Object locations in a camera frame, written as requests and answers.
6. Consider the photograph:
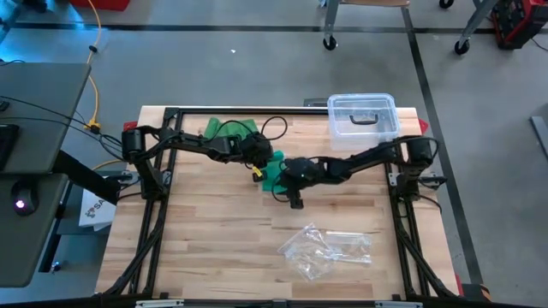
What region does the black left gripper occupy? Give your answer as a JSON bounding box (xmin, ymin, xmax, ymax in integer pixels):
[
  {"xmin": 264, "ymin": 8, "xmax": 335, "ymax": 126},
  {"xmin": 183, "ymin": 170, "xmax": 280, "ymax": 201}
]
[{"xmin": 237, "ymin": 132, "xmax": 274, "ymax": 183}]

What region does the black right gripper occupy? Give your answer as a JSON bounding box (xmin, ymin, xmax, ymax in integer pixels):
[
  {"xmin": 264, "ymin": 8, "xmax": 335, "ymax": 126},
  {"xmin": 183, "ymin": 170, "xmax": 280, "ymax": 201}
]
[{"xmin": 280, "ymin": 157, "xmax": 327, "ymax": 210}]

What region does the teal elastic bandage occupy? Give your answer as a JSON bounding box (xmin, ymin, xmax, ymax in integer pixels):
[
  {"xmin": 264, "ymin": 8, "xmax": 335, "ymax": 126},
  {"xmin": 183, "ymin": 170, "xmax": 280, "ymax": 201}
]
[{"xmin": 260, "ymin": 149, "xmax": 289, "ymax": 194}]

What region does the light green elastic bandage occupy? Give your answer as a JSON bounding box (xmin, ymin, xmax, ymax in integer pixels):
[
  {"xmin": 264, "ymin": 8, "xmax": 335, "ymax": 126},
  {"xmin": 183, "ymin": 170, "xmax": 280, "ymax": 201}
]
[{"xmin": 202, "ymin": 117, "xmax": 260, "ymax": 140}]

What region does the crumpled clear plastic bag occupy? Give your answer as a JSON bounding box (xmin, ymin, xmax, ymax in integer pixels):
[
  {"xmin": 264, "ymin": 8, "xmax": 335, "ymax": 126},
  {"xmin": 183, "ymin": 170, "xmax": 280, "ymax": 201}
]
[{"xmin": 277, "ymin": 222, "xmax": 337, "ymax": 281}]

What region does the clear plastic lidded container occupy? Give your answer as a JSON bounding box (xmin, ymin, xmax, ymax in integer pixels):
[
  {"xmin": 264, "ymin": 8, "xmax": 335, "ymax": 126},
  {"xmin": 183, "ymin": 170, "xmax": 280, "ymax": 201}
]
[{"xmin": 327, "ymin": 92, "xmax": 402, "ymax": 151}]

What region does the grey metal connector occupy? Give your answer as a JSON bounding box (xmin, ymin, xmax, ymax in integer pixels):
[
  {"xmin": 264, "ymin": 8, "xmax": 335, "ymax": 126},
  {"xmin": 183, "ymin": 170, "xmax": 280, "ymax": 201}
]
[{"xmin": 421, "ymin": 172, "xmax": 449, "ymax": 190}]

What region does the white printed paper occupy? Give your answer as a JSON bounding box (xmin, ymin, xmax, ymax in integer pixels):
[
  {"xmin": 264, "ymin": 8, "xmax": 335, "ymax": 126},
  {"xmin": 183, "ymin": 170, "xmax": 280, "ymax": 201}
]
[{"xmin": 78, "ymin": 187, "xmax": 117, "ymax": 232}]

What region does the grey cart leg with caster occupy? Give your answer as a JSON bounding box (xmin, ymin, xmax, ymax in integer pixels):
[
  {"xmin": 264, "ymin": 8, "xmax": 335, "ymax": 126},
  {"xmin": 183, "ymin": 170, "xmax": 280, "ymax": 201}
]
[{"xmin": 322, "ymin": 0, "xmax": 343, "ymax": 51}]

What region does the black diagonal beam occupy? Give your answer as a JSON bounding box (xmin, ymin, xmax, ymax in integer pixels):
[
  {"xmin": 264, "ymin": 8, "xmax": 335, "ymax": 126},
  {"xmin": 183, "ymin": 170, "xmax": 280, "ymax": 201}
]
[{"xmin": 51, "ymin": 149, "xmax": 122, "ymax": 205}]

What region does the black and orange box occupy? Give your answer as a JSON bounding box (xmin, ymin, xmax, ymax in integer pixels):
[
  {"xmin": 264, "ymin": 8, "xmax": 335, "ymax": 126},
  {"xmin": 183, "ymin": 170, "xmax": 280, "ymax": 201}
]
[{"xmin": 456, "ymin": 275, "xmax": 492, "ymax": 303}]

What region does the grey desk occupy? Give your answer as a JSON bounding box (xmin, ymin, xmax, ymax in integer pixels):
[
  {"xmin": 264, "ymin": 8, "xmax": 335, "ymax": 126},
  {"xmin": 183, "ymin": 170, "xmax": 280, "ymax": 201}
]
[{"xmin": 0, "ymin": 62, "xmax": 92, "ymax": 288}]

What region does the red crate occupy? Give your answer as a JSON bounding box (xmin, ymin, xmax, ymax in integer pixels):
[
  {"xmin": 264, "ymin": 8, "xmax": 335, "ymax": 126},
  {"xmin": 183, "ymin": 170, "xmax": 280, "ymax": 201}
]
[{"xmin": 68, "ymin": 0, "xmax": 132, "ymax": 12}]

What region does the black computer mouse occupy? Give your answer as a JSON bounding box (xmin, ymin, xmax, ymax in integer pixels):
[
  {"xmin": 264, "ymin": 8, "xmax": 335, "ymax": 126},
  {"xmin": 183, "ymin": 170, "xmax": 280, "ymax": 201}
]
[{"xmin": 10, "ymin": 178, "xmax": 40, "ymax": 217}]

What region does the grey table leg with caster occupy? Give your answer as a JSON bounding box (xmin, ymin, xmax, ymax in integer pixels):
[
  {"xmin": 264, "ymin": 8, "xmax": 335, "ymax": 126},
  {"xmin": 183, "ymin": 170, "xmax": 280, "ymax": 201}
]
[{"xmin": 453, "ymin": 0, "xmax": 501, "ymax": 56}]

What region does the grey metal bar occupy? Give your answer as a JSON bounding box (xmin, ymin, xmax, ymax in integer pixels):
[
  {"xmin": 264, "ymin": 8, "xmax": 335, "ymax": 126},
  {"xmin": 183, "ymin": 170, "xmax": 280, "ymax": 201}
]
[{"xmin": 530, "ymin": 115, "xmax": 548, "ymax": 160}]

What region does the black keyboard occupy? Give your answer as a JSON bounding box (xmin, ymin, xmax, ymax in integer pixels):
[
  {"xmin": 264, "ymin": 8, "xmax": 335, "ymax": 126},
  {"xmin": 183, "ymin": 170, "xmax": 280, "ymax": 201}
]
[{"xmin": 0, "ymin": 123, "xmax": 21, "ymax": 172}]

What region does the red and black toolbox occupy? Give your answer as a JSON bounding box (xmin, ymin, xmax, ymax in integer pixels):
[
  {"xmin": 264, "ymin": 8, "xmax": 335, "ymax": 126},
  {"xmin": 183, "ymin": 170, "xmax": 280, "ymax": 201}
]
[{"xmin": 490, "ymin": 0, "xmax": 548, "ymax": 50}]

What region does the white metal bracket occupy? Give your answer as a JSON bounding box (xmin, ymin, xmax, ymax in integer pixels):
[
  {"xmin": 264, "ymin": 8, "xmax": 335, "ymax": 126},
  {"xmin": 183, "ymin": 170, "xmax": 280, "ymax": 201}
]
[
  {"xmin": 374, "ymin": 300, "xmax": 425, "ymax": 308},
  {"xmin": 134, "ymin": 299, "xmax": 185, "ymax": 308}
]

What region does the yellow cable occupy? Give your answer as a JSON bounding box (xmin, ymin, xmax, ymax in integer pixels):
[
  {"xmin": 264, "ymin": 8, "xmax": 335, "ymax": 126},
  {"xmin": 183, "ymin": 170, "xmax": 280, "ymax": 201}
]
[{"xmin": 84, "ymin": 0, "xmax": 104, "ymax": 133}]

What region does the thin black desk cable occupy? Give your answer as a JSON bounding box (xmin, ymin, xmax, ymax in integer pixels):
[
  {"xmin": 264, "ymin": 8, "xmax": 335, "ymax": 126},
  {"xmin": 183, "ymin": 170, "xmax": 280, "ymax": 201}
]
[{"xmin": 0, "ymin": 96, "xmax": 125, "ymax": 162}]

